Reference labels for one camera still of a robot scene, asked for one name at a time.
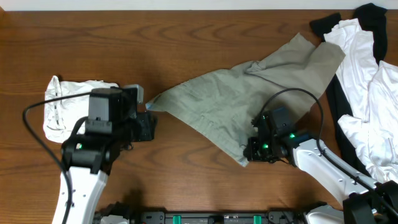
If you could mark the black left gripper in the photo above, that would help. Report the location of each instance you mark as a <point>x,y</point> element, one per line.
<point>146,130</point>

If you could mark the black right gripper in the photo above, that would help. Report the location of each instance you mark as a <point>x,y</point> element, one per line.
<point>252,151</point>

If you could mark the khaki shorts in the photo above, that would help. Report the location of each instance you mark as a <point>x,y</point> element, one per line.
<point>221,104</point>

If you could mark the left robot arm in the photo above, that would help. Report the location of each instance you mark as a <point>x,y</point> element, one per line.
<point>113,123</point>

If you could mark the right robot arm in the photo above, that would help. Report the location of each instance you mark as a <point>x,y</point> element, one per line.
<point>364,199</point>

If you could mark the folded white cloth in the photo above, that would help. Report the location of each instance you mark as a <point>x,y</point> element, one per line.
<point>60,116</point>

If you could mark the white shirt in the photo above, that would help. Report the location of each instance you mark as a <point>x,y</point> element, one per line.
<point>371,90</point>

